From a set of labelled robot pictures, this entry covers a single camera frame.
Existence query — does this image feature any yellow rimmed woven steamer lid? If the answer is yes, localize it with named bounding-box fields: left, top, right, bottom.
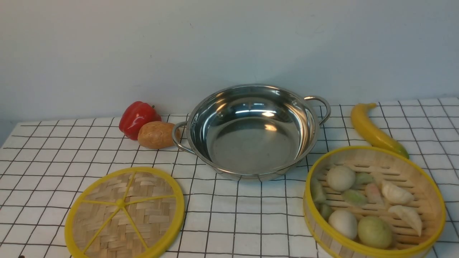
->
left=64, top=167, right=185, bottom=258

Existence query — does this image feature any yellow rimmed bamboo steamer basket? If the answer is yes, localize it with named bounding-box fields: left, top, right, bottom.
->
left=303, top=146, right=446, bottom=258

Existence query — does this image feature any stainless steel pot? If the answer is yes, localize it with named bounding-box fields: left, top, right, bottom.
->
left=171, top=84, right=331, bottom=182

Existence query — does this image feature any brown potato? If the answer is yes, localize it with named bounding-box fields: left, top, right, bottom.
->
left=137, top=121, right=180, bottom=149

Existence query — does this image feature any red bell pepper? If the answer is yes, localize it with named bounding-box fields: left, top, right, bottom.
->
left=118, top=101, right=162, bottom=140

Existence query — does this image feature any green dumpling left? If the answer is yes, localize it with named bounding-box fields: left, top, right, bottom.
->
left=310, top=177, right=327, bottom=204

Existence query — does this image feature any green dumpling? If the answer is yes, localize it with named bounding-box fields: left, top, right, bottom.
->
left=310, top=177, right=327, bottom=204
left=341, top=189, right=368, bottom=207
left=355, top=172, right=374, bottom=186

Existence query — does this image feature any white round bun upper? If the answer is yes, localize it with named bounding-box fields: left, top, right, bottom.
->
left=326, top=166, right=356, bottom=192

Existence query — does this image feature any white round bun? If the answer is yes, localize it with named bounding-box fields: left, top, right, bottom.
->
left=328, top=209, right=358, bottom=240
left=326, top=166, right=356, bottom=192

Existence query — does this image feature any yellow banana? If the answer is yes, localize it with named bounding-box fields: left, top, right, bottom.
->
left=350, top=103, right=410, bottom=159

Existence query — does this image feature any green dumpling top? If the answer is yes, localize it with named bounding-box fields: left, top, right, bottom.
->
left=355, top=172, right=374, bottom=186

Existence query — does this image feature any green dumpling centre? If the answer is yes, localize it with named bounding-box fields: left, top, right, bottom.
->
left=341, top=189, right=368, bottom=207

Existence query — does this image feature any white round bun lower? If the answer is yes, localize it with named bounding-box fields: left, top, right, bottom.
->
left=328, top=209, right=358, bottom=240

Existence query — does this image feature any pink dumpling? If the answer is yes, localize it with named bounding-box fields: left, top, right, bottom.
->
left=365, top=183, right=385, bottom=207

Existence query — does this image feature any white dumpling upper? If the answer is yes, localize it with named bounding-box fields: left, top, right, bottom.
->
left=381, top=180, right=415, bottom=205

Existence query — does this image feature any white dumpling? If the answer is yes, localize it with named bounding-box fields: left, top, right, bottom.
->
left=388, top=205, right=423, bottom=237
left=381, top=180, right=415, bottom=205

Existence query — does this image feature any green round bun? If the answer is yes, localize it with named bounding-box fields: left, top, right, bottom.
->
left=358, top=216, right=392, bottom=249

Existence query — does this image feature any white dumpling lower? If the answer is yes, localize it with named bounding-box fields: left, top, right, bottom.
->
left=388, top=205, right=423, bottom=237

